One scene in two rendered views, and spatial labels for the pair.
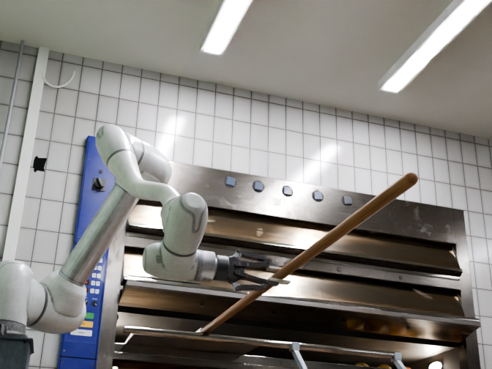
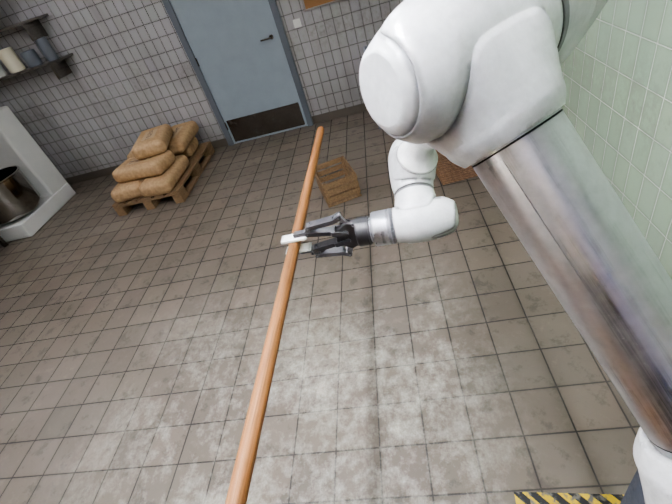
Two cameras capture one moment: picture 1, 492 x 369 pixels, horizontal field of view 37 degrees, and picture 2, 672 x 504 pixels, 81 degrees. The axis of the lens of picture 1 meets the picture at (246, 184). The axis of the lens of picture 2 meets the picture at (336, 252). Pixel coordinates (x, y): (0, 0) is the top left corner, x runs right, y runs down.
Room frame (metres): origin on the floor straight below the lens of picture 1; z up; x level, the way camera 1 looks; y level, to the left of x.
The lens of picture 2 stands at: (2.80, 0.43, 1.77)
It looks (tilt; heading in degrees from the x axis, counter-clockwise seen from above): 38 degrees down; 212
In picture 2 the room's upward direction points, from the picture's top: 19 degrees counter-clockwise
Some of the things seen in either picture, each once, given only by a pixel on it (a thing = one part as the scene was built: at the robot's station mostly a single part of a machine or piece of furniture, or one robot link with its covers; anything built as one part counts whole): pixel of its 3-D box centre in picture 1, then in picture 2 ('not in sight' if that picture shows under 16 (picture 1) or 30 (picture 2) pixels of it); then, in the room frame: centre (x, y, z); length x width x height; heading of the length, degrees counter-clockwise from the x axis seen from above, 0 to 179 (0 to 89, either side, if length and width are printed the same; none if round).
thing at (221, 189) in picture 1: (301, 203); not in sight; (3.50, -0.29, 2.00); 1.80 x 0.08 x 0.21; 108
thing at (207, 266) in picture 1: (204, 266); (382, 227); (2.05, 0.11, 1.17); 0.09 x 0.06 x 0.09; 17
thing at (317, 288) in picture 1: (304, 287); not in sight; (3.47, -0.30, 1.54); 1.79 x 0.11 x 0.19; 108
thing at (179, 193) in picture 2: not in sight; (168, 176); (-0.27, -3.35, 0.07); 1.20 x 0.80 x 0.14; 18
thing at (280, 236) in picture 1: (303, 237); not in sight; (3.47, -0.30, 1.80); 1.79 x 0.11 x 0.19; 108
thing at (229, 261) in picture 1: (228, 269); (354, 233); (2.07, 0.04, 1.17); 0.09 x 0.07 x 0.08; 107
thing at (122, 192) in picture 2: not in sight; (136, 181); (0.07, -3.44, 0.22); 0.62 x 0.36 x 0.15; 23
